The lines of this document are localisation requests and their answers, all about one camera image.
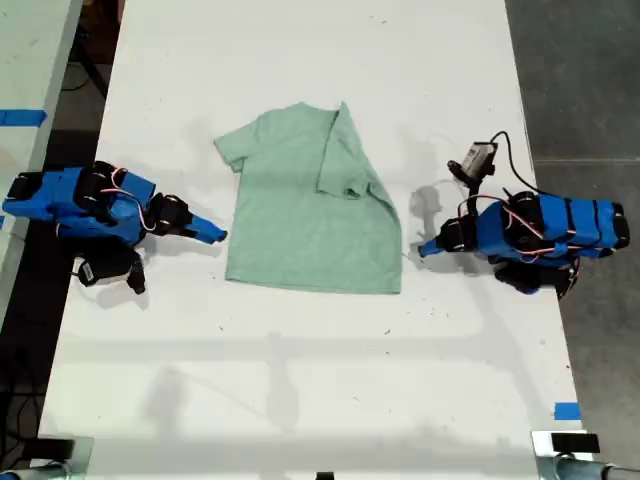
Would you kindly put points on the short black camera stalk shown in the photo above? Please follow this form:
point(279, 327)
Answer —
point(136, 280)
point(467, 177)

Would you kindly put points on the short blue tape strip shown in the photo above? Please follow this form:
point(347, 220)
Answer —
point(567, 411)

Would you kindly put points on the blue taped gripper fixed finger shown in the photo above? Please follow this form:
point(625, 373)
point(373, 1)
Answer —
point(435, 243)
point(207, 224)

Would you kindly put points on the black camera box with label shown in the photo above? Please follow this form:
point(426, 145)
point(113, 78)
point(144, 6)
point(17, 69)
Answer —
point(107, 265)

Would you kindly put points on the white side table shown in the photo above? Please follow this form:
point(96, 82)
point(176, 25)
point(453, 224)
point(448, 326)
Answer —
point(30, 60)

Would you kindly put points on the small black box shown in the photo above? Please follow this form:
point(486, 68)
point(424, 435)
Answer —
point(56, 446)
point(575, 443)

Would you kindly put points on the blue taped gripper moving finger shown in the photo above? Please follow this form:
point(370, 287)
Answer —
point(430, 253)
point(200, 236)

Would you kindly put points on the pale green T-shirt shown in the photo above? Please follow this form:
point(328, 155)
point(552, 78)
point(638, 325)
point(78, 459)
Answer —
point(300, 235)

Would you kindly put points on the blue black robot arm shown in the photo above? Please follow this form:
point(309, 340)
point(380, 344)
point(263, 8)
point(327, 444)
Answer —
point(565, 230)
point(75, 202)

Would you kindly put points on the metal table bracket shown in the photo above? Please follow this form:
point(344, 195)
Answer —
point(541, 445)
point(82, 452)

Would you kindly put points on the grey camera box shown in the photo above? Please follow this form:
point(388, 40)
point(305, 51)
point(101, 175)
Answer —
point(479, 159)

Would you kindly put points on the long blue tape strip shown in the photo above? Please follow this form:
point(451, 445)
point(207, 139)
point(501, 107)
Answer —
point(22, 117)

